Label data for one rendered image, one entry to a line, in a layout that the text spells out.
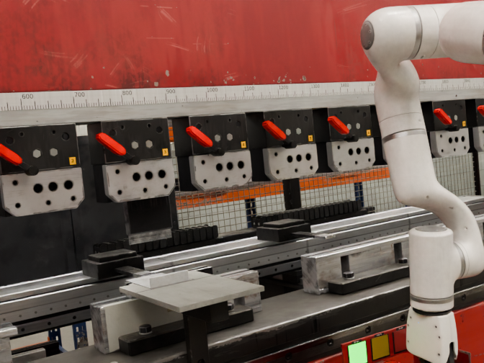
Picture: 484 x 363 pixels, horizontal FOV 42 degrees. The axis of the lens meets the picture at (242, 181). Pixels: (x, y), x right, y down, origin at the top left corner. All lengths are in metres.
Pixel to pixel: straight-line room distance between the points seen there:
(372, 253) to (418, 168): 0.49
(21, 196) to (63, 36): 0.32
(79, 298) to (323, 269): 0.60
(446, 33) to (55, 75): 0.71
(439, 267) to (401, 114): 0.31
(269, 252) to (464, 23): 0.98
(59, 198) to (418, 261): 0.70
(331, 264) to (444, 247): 0.43
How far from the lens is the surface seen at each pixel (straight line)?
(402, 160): 1.28
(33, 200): 1.22
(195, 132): 1.32
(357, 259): 1.68
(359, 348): 1.36
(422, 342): 1.34
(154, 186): 1.31
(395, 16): 1.19
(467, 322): 1.84
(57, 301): 1.54
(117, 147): 1.24
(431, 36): 1.21
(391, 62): 1.21
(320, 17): 1.62
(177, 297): 1.16
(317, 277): 1.59
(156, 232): 1.36
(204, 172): 1.37
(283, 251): 1.84
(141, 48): 1.34
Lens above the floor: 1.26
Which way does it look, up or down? 3 degrees down
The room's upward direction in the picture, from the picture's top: 6 degrees counter-clockwise
